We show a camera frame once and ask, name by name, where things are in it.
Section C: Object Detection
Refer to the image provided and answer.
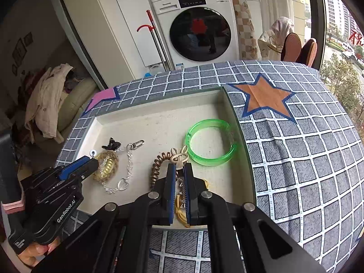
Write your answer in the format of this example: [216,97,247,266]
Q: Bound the pile of beige clothes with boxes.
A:
[25,64,74,144]

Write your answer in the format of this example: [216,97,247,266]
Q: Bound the white washing machine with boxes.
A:
[151,0,241,71]

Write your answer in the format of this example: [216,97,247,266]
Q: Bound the yellow cord with orange flower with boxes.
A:
[171,145,209,228]

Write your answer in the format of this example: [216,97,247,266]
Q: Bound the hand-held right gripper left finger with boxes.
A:
[31,163,175,273]

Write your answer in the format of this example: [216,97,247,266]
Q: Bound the checkered hanging cloth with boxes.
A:
[233,0,259,61]

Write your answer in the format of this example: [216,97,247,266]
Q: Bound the green translucent bangle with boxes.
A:
[185,119,238,166]

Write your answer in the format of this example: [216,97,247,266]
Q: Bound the grey-green tray with beige inside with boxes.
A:
[55,87,258,231]

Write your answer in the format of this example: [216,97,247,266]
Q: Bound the white cabinet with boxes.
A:
[57,0,171,88]

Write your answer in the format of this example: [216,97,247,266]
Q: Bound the person's left hand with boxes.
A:
[19,237,61,267]

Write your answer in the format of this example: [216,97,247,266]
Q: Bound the dark window frame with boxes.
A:
[307,0,327,66]

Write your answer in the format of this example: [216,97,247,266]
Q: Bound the framed wall pictures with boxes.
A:
[11,32,33,74]

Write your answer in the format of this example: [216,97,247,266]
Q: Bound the grey checked blanket with stars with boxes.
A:
[55,60,364,273]

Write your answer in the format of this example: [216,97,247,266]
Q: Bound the copper coil hair tie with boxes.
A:
[150,152,171,189]

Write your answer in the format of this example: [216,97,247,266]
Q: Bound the white cloth on chair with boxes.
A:
[258,17,295,61]

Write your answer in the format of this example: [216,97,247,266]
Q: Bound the cream sofa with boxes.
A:
[37,78,99,151]

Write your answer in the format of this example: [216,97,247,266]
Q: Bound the silver spiked hair clip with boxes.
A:
[176,176,190,214]

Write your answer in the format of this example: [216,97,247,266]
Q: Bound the black hair clip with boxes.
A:
[102,137,123,151]

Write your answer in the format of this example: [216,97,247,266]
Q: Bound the silver chain with heart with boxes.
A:
[102,140,145,194]

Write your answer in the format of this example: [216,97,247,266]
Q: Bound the mop with red handle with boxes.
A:
[136,10,171,71]

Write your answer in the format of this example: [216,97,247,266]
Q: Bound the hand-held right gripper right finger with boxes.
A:
[183,163,326,273]

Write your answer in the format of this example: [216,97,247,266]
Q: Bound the brown round-backed chair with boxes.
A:
[297,38,317,67]
[281,33,302,62]

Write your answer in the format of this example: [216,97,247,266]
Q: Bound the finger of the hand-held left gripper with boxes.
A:
[71,162,99,181]
[59,156,99,177]

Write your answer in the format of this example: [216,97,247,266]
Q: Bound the brown braided hair tie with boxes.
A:
[91,151,119,182]

